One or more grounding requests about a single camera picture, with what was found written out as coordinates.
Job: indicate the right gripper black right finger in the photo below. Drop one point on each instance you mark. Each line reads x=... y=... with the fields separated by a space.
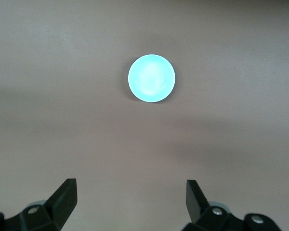
x=207 y=219

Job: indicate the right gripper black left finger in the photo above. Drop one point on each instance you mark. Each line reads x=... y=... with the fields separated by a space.
x=50 y=216

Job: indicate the light blue bowl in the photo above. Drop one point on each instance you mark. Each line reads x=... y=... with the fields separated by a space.
x=151 y=78

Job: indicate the brown table cover sheet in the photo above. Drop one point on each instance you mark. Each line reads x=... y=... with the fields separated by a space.
x=62 y=108

